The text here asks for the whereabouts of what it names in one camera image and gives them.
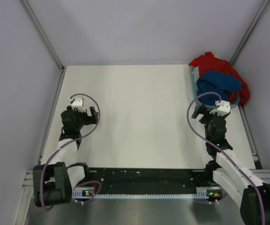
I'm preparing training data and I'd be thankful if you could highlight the blue t shirt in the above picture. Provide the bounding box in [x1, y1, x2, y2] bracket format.
[196, 70, 242, 105]

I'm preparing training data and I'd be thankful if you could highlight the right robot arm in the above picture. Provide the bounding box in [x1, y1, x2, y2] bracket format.
[191, 103, 270, 225]

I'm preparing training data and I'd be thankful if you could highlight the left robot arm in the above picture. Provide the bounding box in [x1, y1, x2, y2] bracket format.
[32, 106, 101, 211]

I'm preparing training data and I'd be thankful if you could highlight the light blue laundry basket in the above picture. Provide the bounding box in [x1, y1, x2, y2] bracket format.
[189, 66, 240, 109]

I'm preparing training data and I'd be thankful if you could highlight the red t shirt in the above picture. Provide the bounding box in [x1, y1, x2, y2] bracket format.
[189, 52, 250, 105]

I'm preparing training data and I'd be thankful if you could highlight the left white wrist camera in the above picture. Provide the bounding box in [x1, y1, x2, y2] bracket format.
[69, 97, 85, 113]

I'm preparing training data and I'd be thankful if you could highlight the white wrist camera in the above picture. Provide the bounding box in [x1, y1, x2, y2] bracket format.
[69, 97, 85, 113]
[210, 100, 231, 117]

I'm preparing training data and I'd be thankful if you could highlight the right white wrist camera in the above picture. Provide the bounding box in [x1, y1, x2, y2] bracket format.
[210, 100, 231, 117]

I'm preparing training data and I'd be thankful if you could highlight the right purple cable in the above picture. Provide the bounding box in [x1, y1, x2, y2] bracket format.
[187, 91, 267, 225]

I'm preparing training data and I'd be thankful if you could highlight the purple cable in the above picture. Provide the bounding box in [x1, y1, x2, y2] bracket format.
[187, 91, 267, 225]
[39, 93, 102, 211]

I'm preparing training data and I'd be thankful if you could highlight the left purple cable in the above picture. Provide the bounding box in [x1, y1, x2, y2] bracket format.
[39, 93, 102, 211]

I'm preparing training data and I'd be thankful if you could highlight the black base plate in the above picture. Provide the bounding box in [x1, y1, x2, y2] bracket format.
[77, 167, 222, 194]

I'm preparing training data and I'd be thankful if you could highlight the light blue cable duct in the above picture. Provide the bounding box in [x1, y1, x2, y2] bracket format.
[72, 187, 224, 201]

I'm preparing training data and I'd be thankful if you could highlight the aluminium frame rail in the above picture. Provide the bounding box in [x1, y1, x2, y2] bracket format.
[22, 169, 270, 189]

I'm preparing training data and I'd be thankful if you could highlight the left aluminium corner post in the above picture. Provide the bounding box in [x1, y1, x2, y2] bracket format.
[20, 0, 64, 71]

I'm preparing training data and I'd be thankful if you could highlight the aluminium corner post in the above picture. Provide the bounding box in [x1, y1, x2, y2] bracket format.
[20, 0, 64, 71]
[229, 0, 270, 65]

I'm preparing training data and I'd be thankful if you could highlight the right aluminium corner post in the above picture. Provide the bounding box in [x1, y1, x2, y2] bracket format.
[229, 0, 270, 65]

